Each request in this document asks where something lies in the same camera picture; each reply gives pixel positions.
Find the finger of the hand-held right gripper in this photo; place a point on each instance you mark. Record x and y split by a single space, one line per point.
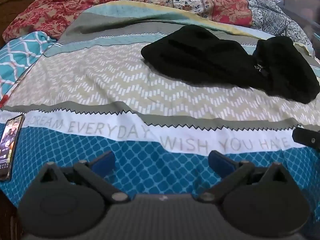
306 137

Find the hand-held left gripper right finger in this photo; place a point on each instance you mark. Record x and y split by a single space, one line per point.
220 161

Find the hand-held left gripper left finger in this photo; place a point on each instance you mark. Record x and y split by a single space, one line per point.
104 160

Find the black pants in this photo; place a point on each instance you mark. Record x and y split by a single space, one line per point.
212 57

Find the patterned striped bed sheet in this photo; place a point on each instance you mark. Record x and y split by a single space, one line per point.
112 90

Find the black smartphone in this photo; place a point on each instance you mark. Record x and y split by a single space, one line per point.
10 147

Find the blue white paisley quilt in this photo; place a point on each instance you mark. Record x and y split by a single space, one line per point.
277 17

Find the teal lattice pillow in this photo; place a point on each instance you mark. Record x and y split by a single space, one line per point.
17 60

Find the clear plastic storage bin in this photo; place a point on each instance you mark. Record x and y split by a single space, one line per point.
300 2

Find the red floral blanket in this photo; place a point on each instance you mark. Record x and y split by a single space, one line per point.
62 7

